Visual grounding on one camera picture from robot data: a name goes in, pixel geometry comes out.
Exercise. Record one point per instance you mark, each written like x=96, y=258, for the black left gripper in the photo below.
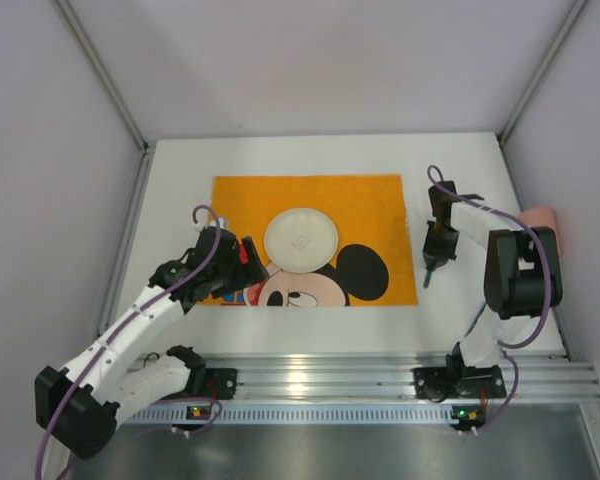
x=253, y=260

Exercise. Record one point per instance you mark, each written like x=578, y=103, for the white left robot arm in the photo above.
x=84, y=402

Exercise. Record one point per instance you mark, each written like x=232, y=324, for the slotted grey cable duct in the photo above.
x=314, y=414

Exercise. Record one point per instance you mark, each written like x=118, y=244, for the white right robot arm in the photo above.
x=522, y=277

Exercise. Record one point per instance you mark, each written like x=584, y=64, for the cream round plate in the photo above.
x=301, y=240

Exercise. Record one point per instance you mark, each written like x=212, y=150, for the right aluminium corner post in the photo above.
x=558, y=41

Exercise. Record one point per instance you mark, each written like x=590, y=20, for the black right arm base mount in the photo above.
x=438, y=384

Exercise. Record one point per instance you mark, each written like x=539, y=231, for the aluminium corner post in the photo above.
x=558, y=41
x=76, y=29

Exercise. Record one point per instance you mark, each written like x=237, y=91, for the left aluminium corner post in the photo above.
x=76, y=29

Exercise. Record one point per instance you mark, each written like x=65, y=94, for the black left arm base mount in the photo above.
x=215, y=383

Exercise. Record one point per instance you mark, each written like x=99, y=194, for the orange cartoon mouse placemat cloth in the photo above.
x=372, y=264

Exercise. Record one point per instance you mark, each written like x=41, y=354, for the spoon with patterned handle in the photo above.
x=427, y=278

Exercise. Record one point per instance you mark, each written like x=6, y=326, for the pink plastic cup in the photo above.
x=542, y=216

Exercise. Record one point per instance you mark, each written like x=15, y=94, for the fork with patterned handle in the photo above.
x=476, y=319

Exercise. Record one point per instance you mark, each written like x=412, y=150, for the aluminium front frame rail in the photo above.
x=313, y=378

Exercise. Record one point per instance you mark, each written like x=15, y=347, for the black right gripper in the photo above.
x=438, y=256

